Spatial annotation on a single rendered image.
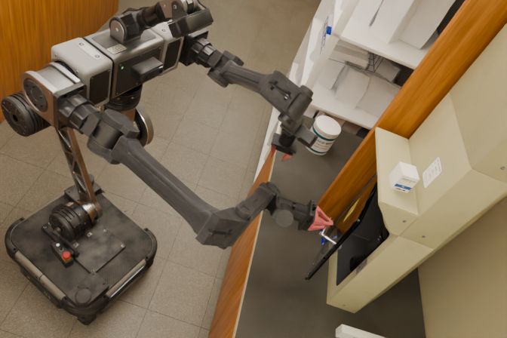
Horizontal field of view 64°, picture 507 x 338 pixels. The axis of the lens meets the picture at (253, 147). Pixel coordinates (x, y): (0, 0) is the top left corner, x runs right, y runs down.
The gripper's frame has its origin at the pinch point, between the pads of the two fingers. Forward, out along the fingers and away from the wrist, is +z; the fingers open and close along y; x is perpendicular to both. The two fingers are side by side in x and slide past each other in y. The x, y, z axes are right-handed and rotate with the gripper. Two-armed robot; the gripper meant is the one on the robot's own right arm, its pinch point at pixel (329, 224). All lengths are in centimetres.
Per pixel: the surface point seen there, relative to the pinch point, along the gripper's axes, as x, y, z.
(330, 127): 66, -11, 2
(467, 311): -10, -6, 55
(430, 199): -11.1, 36.3, 11.6
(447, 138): 2.8, 46.5, 11.5
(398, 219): -13.2, 27.3, 7.9
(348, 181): 23.7, -0.5, 6.7
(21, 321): -22, -121, -102
